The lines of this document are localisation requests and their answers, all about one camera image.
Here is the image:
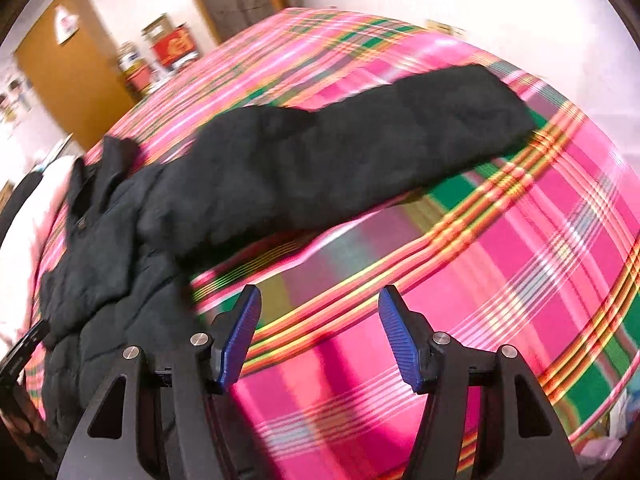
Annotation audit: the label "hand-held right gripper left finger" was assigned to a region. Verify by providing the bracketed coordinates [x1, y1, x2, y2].
[57, 284, 263, 480]

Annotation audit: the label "pink plaid bed sheet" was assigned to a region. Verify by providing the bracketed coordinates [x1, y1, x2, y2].
[20, 7, 640, 480]

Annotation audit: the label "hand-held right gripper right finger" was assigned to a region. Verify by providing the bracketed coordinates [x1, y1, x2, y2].
[377, 285, 583, 480]

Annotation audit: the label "wall pictures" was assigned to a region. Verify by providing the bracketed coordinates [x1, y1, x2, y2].
[0, 72, 36, 126]

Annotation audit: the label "black padded jacket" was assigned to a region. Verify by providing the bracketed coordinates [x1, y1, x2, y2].
[39, 65, 538, 480]

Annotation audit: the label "wooden wardrobe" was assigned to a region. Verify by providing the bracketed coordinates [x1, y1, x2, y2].
[14, 0, 138, 148]

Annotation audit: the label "clear snack jar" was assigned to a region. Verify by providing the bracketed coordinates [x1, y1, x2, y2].
[117, 42, 141, 68]

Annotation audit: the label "red gift box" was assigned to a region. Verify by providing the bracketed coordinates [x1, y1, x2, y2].
[151, 27, 201, 68]

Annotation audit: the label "black cloth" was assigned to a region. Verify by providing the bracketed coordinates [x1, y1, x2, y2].
[0, 172, 48, 246]

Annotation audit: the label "cardboard box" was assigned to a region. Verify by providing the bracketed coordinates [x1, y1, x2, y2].
[141, 14, 173, 41]

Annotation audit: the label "white quilt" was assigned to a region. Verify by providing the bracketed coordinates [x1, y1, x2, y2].
[0, 155, 76, 361]

